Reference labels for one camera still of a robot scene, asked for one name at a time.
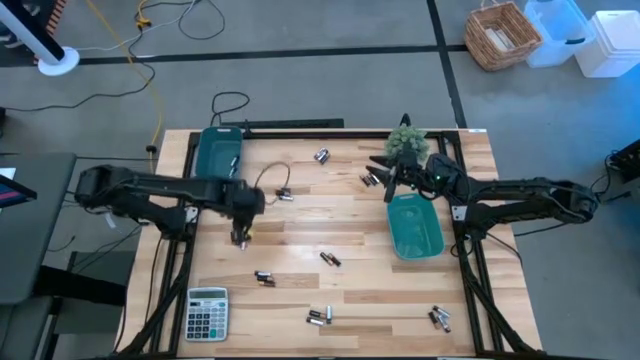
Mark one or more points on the grey desk calculator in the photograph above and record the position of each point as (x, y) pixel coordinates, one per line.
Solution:
(206, 315)

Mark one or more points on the black aluminium table frame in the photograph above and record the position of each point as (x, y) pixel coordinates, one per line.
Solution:
(325, 135)

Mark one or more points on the black desk base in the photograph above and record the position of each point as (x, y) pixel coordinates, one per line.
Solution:
(75, 285)

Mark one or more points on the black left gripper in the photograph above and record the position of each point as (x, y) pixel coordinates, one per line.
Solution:
(245, 202)

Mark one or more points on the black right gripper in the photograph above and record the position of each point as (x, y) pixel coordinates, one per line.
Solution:
(430, 175)

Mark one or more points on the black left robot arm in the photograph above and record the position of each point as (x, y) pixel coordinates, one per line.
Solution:
(150, 186)

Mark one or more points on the dark teal plastic bin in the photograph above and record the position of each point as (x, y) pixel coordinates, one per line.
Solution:
(215, 150)

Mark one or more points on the black wall plug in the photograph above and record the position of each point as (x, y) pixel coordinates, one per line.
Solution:
(151, 148)

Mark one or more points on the light teal plastic bin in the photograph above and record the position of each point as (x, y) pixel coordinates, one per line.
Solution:
(415, 230)

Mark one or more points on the black bar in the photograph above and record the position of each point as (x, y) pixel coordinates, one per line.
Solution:
(290, 123)

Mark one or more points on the yellow plug connector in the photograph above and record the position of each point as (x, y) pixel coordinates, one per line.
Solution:
(144, 22)

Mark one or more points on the small black clip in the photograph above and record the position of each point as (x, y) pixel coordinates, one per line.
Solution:
(405, 121)

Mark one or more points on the grey side desk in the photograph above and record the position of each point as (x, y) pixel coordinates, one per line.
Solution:
(35, 240)

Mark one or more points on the clear plastic storage bin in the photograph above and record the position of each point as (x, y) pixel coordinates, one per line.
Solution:
(555, 30)

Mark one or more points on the potted green plant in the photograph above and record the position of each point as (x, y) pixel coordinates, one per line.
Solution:
(407, 137)

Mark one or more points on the black tablet screen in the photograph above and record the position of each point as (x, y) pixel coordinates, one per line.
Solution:
(15, 192)

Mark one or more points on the wicker basket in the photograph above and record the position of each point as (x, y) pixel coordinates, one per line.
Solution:
(500, 37)

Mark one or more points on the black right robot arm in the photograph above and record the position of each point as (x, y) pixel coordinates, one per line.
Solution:
(525, 192)

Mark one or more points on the white plastic storage bin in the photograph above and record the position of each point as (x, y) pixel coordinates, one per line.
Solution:
(612, 45)

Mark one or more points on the black equipment box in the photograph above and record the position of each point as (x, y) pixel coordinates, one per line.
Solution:
(627, 160)

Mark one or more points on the white floor stand with pole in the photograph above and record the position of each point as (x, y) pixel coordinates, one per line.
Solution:
(59, 61)

